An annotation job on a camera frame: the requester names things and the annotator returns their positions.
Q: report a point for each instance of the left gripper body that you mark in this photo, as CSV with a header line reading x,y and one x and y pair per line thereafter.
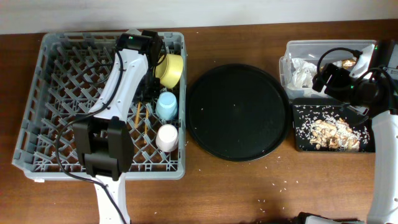
x,y
150,85

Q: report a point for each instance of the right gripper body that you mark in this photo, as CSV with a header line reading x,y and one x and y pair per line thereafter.
x,y
342,86

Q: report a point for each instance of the wooden chopstick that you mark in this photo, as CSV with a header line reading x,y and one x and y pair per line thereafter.
x,y
145,125
137,116

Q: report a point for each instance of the gold foil wrapper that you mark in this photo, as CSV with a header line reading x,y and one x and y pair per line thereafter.
x,y
346,63

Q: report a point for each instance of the blue plastic cup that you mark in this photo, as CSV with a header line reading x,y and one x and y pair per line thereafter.
x,y
166,106

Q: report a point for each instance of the yellow bowl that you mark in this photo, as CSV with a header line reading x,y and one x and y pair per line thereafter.
x,y
169,70

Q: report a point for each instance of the white napkin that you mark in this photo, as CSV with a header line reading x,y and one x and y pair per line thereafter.
x,y
303,74

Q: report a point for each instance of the food scraps and rice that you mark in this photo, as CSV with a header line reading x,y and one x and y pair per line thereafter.
x,y
334,133

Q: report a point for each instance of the pink plastic cup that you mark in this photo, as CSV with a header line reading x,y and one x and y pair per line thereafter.
x,y
167,138

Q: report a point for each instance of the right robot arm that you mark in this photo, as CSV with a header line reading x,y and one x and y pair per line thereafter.
x,y
375,89

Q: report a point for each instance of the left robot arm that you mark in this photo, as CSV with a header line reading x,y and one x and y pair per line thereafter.
x,y
103,143

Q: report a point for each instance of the grey dishwasher rack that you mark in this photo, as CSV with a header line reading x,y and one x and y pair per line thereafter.
x,y
68,79

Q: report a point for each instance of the clear plastic bin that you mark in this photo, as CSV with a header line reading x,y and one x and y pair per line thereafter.
x,y
310,51

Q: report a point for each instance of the black rectangular tray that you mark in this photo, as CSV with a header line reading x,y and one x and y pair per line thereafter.
x,y
303,143

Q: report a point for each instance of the round black tray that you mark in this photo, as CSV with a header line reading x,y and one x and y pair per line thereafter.
x,y
238,112

